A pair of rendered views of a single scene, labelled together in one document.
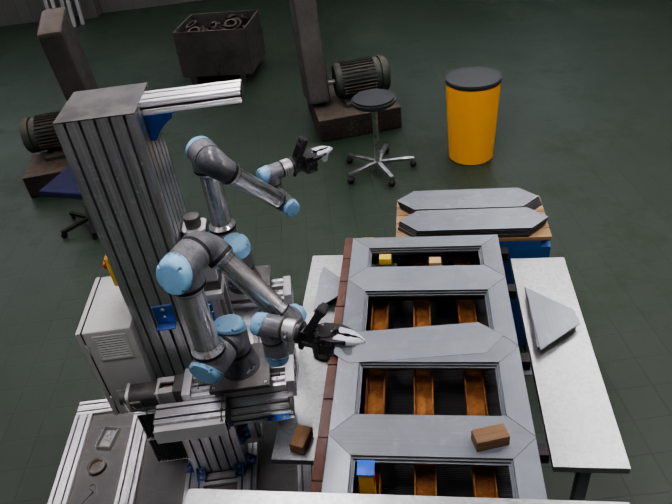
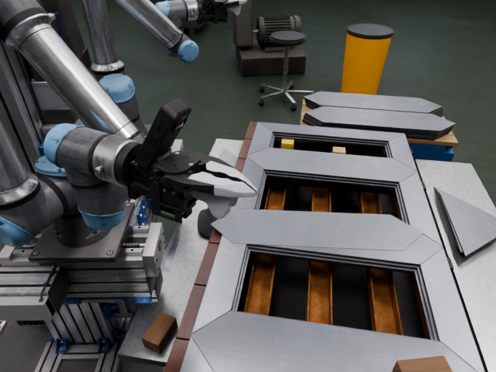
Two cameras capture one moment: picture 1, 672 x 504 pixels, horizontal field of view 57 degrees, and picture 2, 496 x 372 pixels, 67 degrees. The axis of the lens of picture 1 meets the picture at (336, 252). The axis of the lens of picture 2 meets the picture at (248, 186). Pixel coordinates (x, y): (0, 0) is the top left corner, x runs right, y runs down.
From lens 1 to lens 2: 1.32 m
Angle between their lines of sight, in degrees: 1
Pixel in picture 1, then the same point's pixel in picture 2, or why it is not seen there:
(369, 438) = (246, 350)
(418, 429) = (316, 345)
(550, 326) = (472, 229)
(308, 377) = (187, 255)
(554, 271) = (463, 175)
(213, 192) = (93, 13)
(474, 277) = (383, 168)
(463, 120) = (357, 64)
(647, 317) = not seen: outside the picture
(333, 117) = (253, 57)
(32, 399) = not seen: outside the picture
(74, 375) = not seen: outside the picture
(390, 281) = (291, 162)
